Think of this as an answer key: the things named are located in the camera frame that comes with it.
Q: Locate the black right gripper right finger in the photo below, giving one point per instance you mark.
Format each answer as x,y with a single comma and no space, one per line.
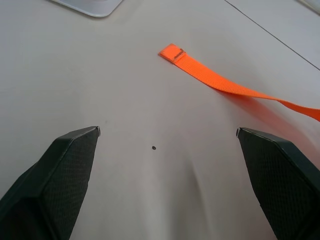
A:
282,180

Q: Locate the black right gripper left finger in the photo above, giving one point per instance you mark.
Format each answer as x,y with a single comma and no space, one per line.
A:
57,180

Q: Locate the white tray corner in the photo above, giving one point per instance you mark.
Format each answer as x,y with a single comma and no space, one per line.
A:
95,7

